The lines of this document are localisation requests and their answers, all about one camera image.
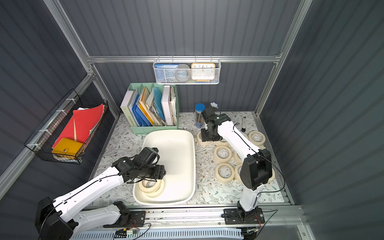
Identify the cream masking tape roll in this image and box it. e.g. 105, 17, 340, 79
146, 188, 164, 198
197, 131, 213, 147
214, 146, 233, 164
138, 180, 164, 194
248, 131, 266, 146
215, 163, 235, 184
234, 152, 243, 164
215, 140, 230, 147
235, 164, 243, 185

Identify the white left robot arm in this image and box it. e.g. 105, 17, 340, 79
35, 147, 166, 240

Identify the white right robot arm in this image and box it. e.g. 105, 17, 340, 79
201, 107, 273, 223

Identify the white plastic storage box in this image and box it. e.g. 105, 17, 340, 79
133, 130, 196, 206

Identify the clear tape roll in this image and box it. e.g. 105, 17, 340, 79
175, 64, 191, 83

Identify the blue box in basket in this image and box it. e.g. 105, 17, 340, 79
154, 63, 179, 84

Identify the blue lid pencil jar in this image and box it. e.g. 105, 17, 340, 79
195, 103, 205, 129

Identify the black capped marker pen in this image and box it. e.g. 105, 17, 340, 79
241, 117, 247, 133

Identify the floral table mat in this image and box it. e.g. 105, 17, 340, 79
88, 112, 288, 207

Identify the blue folder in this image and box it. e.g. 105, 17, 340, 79
133, 91, 153, 127

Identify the white binder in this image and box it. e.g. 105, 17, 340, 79
161, 86, 174, 126

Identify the green file organizer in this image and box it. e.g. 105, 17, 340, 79
128, 83, 180, 135

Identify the white book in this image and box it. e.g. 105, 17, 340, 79
120, 90, 137, 127

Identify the orange white clock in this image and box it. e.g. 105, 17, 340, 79
191, 63, 216, 82

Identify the orange folder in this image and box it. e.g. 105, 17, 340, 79
139, 87, 155, 127

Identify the teal folder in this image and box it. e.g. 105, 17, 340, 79
153, 87, 165, 122

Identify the red folder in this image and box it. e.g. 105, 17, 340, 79
52, 104, 107, 149

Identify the yellow wallet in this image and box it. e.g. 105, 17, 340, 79
52, 138, 83, 157

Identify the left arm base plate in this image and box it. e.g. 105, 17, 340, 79
103, 211, 146, 228

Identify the white wire hanging basket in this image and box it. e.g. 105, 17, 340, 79
152, 58, 222, 85

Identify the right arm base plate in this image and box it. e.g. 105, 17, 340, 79
221, 208, 265, 225

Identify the black wire wall basket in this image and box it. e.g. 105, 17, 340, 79
25, 90, 109, 164

